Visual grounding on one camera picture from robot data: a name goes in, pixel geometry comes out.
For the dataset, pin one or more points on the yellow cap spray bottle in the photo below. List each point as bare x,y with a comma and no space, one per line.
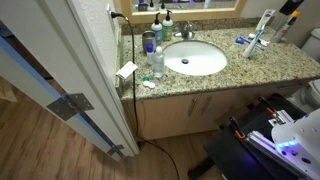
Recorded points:
285,28

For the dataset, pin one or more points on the white door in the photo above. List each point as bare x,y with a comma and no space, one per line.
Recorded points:
57,33

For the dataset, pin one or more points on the beige vanity cabinet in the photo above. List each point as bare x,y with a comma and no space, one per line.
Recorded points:
200,112

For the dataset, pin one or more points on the blue label soap bottle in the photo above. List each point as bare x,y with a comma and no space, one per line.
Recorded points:
156,27

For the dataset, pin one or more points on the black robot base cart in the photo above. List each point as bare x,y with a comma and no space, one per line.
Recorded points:
237,159

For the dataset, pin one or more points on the wooden framed mirror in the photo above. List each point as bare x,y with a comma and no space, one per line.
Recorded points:
183,15

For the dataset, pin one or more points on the white electric toothbrush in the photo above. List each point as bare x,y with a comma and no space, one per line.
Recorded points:
258,31

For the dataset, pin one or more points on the small blue cap bottle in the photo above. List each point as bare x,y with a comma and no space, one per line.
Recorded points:
149,53

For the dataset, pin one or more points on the green label soap bottle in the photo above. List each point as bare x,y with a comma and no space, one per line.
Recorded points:
167,27

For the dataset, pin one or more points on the grey metal tumbler cup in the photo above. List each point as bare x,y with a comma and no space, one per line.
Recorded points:
148,37

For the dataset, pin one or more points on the metal door hinge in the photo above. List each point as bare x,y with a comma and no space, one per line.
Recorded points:
69,105

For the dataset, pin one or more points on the white oval sink basin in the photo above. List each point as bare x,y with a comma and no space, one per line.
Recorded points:
204,58

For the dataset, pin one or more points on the clear plastic solution bottle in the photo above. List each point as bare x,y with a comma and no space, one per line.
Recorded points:
158,62

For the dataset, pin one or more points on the white paper card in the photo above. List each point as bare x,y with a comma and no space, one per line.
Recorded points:
127,70

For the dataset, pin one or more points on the chrome sink drain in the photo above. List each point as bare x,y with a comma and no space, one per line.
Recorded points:
185,61

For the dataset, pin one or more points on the blue toothbrush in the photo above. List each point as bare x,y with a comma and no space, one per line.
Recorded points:
241,40

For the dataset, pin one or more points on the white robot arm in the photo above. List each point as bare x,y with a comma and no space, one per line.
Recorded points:
294,144

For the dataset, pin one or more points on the chrome faucet tap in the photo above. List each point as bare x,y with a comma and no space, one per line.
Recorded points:
186,32

